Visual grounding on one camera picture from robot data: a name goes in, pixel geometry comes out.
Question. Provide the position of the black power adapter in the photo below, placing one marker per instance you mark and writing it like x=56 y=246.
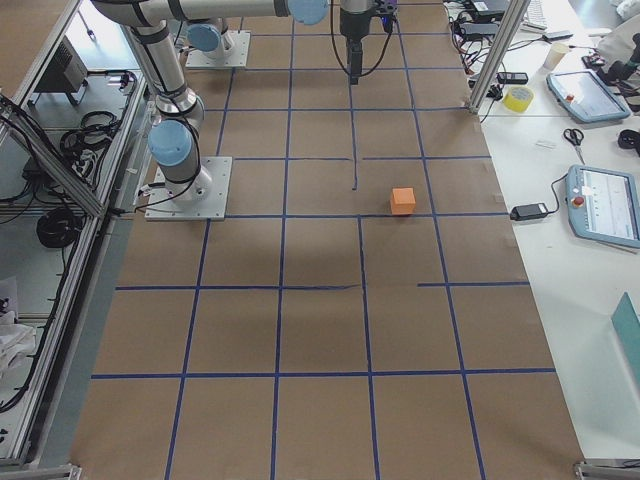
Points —
x=526 y=212

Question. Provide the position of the teach pendant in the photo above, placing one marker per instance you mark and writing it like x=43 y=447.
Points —
x=586 y=97
x=603 y=205

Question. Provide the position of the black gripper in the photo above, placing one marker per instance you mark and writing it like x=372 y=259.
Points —
x=354 y=25

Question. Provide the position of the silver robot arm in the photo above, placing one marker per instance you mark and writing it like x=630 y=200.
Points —
x=174 y=142
x=210 y=37

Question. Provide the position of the black scissors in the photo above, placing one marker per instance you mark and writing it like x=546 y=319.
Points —
x=575 y=137

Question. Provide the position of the orange foam cube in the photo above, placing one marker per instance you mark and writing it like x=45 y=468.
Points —
x=402 y=201

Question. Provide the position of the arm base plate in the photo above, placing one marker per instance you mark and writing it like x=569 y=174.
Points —
x=237 y=59
x=206 y=198

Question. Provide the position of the far teach pendant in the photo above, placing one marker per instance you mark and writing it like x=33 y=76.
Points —
x=586 y=97

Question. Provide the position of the near teach pendant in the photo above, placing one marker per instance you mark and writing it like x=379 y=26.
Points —
x=603 y=205

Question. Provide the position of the yellow tape roll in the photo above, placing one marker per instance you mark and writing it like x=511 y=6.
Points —
x=518 y=98

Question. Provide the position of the aluminium frame post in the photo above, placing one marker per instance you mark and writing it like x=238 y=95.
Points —
x=509 y=26

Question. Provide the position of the brown paper mat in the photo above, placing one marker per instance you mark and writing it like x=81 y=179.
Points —
x=312 y=334

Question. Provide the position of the white paper cup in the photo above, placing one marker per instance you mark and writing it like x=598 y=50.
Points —
x=555 y=55

